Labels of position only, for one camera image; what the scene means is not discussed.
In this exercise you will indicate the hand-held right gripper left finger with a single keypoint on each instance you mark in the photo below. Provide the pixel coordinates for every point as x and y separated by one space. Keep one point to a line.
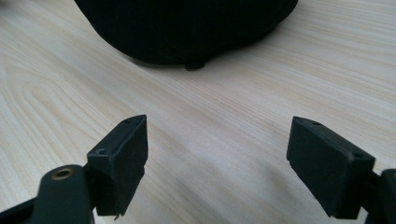
120 169

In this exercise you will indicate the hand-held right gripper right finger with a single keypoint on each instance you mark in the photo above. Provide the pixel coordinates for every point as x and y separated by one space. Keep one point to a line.
327 168

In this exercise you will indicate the black cap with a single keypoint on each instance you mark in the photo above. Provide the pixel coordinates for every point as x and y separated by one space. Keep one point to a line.
186 29

